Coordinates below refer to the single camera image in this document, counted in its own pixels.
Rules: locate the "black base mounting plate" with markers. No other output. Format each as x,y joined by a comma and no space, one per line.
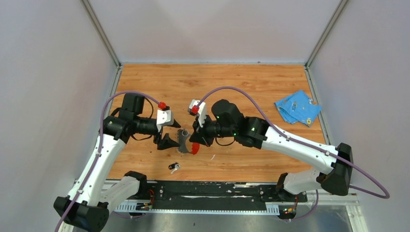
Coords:
212,196

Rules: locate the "blue patterned cloth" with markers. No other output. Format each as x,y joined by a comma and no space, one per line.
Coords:
298,107

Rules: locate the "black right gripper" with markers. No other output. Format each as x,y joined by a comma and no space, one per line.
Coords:
199,135

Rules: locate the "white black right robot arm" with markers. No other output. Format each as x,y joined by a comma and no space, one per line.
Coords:
327,173

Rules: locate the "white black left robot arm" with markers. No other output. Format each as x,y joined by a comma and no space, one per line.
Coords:
86,206

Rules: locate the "keyring holder with red handle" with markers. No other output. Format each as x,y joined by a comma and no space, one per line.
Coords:
185,147

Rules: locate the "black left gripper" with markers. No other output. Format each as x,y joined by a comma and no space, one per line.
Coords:
167,142

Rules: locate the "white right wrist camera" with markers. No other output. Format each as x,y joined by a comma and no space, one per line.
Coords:
198,109

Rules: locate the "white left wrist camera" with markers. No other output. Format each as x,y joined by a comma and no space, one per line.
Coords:
164,118

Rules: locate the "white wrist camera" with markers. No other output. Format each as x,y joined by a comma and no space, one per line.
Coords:
164,118
198,109

